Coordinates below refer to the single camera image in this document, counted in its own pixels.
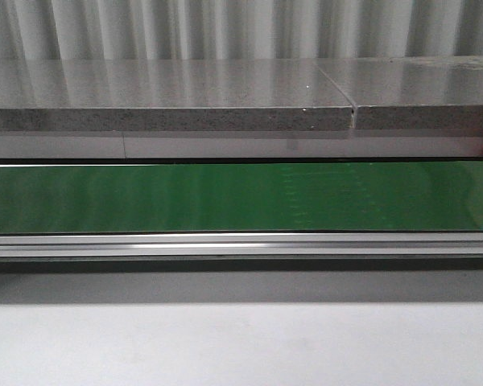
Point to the grey stone slab left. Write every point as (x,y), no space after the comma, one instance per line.
(169,95)

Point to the grey stone slab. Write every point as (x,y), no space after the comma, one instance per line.
(431,93)
(169,95)

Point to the green conveyor belt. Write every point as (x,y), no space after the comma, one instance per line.
(346,196)

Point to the grey stone slab right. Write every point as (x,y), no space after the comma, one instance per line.
(431,93)

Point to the grey corrugated curtain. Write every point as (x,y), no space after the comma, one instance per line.
(192,30)

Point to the aluminium conveyor side rail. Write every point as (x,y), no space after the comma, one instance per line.
(240,251)

